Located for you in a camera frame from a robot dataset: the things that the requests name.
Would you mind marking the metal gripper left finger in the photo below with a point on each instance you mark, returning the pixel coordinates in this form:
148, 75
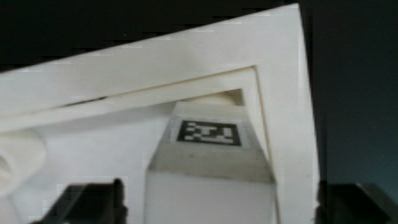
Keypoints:
89, 205

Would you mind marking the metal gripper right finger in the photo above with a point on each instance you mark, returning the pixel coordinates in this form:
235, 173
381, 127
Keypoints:
354, 204

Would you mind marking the white leg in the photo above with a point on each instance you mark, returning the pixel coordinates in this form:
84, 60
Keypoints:
210, 185

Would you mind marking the white square tabletop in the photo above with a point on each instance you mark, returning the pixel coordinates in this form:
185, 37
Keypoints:
91, 150

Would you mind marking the white obstacle fence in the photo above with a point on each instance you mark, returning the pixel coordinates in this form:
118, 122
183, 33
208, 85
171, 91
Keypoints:
157, 70

